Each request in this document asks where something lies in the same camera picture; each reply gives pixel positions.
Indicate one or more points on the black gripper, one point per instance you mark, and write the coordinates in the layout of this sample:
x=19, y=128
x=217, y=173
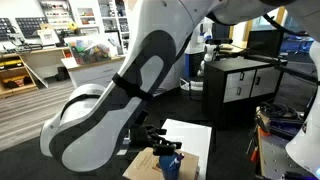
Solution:
x=141, y=137

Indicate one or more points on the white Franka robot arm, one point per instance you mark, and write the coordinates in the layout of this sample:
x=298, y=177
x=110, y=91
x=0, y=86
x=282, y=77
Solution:
x=100, y=133

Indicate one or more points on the blue plastic cup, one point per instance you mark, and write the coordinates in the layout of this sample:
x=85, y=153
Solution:
x=168, y=170

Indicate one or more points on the black cabinet with white drawers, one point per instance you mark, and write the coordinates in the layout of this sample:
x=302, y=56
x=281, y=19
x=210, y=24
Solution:
x=216, y=110

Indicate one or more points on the stacked white bins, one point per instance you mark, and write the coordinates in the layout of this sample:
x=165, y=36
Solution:
x=191, y=85

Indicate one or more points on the blue storage cabinet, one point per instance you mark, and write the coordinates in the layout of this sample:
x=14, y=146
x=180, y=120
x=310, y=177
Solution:
x=191, y=65

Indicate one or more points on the small white humanoid robot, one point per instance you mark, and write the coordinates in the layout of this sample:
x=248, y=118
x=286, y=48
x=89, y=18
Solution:
x=208, y=56

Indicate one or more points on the white drawer counter wood top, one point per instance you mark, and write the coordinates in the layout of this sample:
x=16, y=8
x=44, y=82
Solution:
x=90, y=75

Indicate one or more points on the wooden workbench top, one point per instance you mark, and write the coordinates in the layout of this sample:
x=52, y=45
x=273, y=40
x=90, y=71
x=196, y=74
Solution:
x=259, y=150

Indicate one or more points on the clear bin of colourful toys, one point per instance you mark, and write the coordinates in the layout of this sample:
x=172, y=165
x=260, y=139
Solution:
x=90, y=51

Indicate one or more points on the black floor bin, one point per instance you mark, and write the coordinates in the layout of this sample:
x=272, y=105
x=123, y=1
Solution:
x=62, y=73

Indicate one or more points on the white sheet of paper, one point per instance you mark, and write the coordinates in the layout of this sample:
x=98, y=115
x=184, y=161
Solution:
x=69, y=62

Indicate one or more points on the dark blue equipment box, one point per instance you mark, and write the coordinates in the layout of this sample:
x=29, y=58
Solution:
x=285, y=128

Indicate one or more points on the white shelving unit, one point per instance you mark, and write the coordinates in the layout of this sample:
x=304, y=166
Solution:
x=100, y=16

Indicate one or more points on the black computer monitor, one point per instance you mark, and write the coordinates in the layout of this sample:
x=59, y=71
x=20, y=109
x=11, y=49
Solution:
x=265, y=43

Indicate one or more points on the yellow tool on desk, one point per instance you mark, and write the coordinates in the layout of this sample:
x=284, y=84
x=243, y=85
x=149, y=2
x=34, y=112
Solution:
x=72, y=26

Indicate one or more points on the wooden desk with shelves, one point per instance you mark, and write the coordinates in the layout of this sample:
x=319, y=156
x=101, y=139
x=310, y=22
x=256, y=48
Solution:
x=40, y=61

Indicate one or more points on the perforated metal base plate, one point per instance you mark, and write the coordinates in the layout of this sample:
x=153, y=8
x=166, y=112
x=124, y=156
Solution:
x=276, y=156

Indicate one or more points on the black camera boom stand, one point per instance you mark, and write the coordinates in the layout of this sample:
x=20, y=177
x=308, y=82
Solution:
x=283, y=68

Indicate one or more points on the white picture frame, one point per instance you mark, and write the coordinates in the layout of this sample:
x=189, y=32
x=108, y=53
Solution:
x=48, y=36

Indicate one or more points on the wall parts organiser rack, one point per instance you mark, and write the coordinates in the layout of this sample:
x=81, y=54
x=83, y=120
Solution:
x=56, y=13

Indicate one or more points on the large black wall keyboard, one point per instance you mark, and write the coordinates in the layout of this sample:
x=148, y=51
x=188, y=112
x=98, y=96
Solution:
x=31, y=26

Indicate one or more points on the small black wall keyboard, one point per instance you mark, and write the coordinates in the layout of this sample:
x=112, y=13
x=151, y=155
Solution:
x=5, y=28

